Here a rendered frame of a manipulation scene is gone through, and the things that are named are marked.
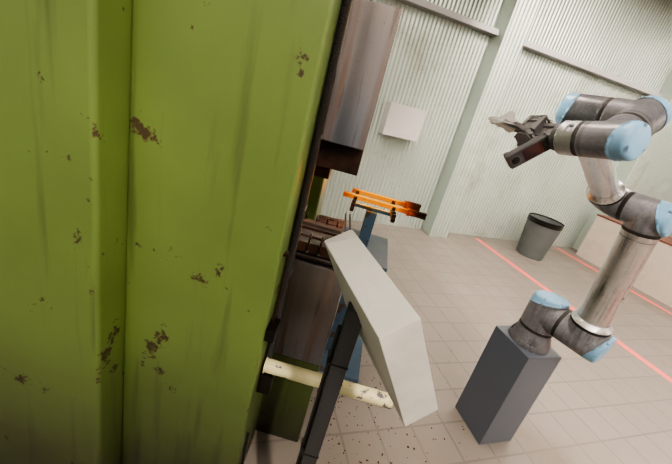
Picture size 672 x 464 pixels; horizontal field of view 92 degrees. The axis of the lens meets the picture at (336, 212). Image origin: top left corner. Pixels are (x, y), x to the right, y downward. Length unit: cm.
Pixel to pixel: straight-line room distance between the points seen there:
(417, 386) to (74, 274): 88
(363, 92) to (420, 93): 325
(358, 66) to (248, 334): 85
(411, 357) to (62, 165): 87
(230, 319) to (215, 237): 26
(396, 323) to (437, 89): 393
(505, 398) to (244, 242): 154
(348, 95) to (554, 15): 444
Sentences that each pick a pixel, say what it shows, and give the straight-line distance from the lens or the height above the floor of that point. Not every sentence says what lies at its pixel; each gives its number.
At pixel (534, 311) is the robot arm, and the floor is 79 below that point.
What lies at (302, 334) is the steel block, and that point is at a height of 60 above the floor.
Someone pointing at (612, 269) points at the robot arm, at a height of 114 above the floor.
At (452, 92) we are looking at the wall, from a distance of 449.
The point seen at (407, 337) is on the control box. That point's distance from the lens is 61.
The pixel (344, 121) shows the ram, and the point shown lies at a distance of 104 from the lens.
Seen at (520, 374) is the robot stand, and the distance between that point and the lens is 193.
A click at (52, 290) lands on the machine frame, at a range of 118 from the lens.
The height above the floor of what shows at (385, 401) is 63.
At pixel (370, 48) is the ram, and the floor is 165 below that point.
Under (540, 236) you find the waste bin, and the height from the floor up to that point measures 36.
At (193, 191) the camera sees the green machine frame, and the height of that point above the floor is 119.
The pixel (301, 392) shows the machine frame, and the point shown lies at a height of 30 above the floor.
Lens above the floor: 151
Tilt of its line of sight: 20 degrees down
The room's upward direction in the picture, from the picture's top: 15 degrees clockwise
